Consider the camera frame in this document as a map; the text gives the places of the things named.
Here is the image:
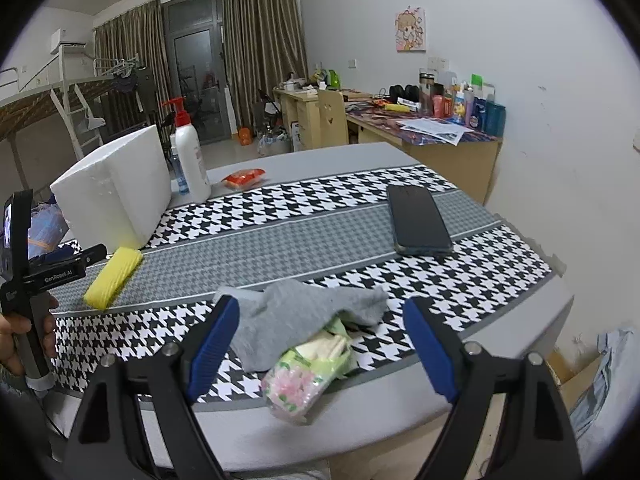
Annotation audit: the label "white lotion pump bottle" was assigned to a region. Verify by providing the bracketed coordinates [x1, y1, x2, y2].
[161, 97, 212, 203]

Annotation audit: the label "person's left hand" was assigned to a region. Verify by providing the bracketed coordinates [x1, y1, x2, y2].
[0, 294, 60, 376]

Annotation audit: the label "row of toiletry bottles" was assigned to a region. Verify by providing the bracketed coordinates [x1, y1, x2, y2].
[419, 71, 506, 133]

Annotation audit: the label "blue white cloth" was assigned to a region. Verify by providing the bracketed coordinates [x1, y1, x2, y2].
[570, 327, 637, 451]

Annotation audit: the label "white foam box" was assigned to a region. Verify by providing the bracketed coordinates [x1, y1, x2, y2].
[50, 125, 173, 251]

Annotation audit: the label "plain wooden desk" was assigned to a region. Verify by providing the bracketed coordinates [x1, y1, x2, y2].
[272, 87, 321, 153]

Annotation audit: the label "grey sock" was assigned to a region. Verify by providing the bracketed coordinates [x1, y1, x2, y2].
[214, 280, 389, 373]

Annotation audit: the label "black smartphone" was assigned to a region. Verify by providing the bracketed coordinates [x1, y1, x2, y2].
[386, 184, 454, 257]

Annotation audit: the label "cartoon wall poster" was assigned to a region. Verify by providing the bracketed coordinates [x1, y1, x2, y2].
[395, 7, 427, 53]

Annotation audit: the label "white air conditioner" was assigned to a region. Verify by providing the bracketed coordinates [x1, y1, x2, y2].
[50, 28, 86, 55]

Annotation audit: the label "hanging dark clothes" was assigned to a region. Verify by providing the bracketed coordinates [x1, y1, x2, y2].
[114, 67, 142, 93]

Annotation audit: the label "glass balcony door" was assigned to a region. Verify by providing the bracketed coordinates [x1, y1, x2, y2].
[162, 0, 236, 143]

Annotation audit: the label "floral tissue packet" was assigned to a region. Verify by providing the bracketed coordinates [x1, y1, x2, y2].
[260, 316, 355, 426]

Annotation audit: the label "printed papers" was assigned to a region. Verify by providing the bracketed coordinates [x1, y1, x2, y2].
[400, 117, 474, 146]

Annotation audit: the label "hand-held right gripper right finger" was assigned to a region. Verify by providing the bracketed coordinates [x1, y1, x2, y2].
[402, 296, 583, 480]

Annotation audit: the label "wooden chair with smiley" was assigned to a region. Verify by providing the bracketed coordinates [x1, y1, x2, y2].
[317, 89, 349, 148]

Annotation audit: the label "black pouch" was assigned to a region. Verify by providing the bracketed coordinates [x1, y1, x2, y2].
[389, 84, 421, 104]

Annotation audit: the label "houndstooth table cloth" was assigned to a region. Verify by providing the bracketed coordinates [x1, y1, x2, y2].
[30, 164, 556, 406]

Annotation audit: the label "white bunk bed frame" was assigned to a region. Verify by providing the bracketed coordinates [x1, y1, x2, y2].
[0, 57, 156, 191]

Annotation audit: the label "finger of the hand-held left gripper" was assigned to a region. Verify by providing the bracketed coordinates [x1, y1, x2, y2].
[30, 244, 108, 272]

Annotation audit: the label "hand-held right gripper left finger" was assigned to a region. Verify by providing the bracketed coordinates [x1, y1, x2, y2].
[62, 294, 241, 480]

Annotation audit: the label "blue bedding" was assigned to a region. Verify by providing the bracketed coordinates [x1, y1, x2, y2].
[30, 205, 69, 259]

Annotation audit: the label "white bunk ladder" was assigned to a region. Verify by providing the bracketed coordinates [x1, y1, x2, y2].
[50, 85, 108, 161]

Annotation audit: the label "brown curtain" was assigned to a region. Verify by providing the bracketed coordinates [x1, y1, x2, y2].
[221, 0, 308, 133]
[95, 0, 171, 136]

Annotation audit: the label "clear blue spray bottle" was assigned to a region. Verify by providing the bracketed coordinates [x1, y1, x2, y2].
[167, 147, 191, 196]

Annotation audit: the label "red snack packet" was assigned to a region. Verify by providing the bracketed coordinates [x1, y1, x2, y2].
[221, 168, 267, 191]

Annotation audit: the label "wooden desk with patterned cover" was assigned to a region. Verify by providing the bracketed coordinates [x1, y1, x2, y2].
[345, 95, 503, 206]

